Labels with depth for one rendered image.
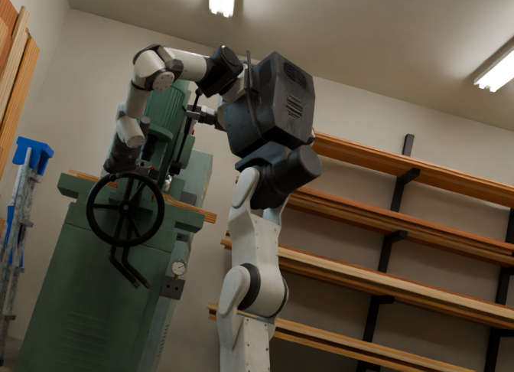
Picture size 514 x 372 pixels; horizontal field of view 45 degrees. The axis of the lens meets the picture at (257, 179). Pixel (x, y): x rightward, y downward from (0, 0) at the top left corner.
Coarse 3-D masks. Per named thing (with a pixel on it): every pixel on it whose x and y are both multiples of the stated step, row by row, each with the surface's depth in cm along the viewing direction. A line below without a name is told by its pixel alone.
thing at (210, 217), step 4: (76, 176) 260; (80, 176) 260; (84, 176) 260; (92, 180) 261; (96, 180) 261; (176, 204) 266; (180, 204) 267; (204, 212) 268; (208, 212) 269; (208, 216) 268; (212, 216) 269; (216, 216) 269; (204, 220) 269; (208, 220) 268; (212, 220) 268
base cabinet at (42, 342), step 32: (64, 224) 240; (64, 256) 238; (96, 256) 240; (128, 256) 243; (160, 256) 245; (64, 288) 236; (96, 288) 238; (128, 288) 240; (160, 288) 243; (32, 320) 231; (64, 320) 233; (96, 320) 236; (128, 320) 238; (32, 352) 229; (64, 352) 231; (96, 352) 234; (128, 352) 236
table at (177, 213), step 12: (60, 180) 243; (72, 180) 244; (84, 180) 245; (60, 192) 256; (72, 192) 247; (84, 192) 244; (108, 192) 246; (144, 204) 239; (156, 204) 249; (168, 204) 250; (168, 216) 249; (180, 216) 250; (192, 216) 251; (204, 216) 252; (180, 228) 268; (192, 228) 258
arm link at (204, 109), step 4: (204, 108) 270; (208, 108) 272; (200, 112) 267; (204, 112) 265; (208, 112) 267; (212, 112) 269; (216, 112) 269; (200, 116) 264; (204, 116) 264; (208, 116) 266; (212, 116) 266; (216, 116) 268; (200, 120) 265; (204, 120) 267; (208, 120) 267; (212, 120) 267; (216, 120) 268; (208, 124) 268; (212, 124) 270; (216, 124) 268; (216, 128) 269; (220, 128) 269
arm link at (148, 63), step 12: (144, 60) 188; (156, 60) 188; (144, 72) 187; (156, 72) 185; (132, 84) 190; (144, 84) 188; (132, 96) 192; (144, 96) 192; (132, 108) 196; (144, 108) 198
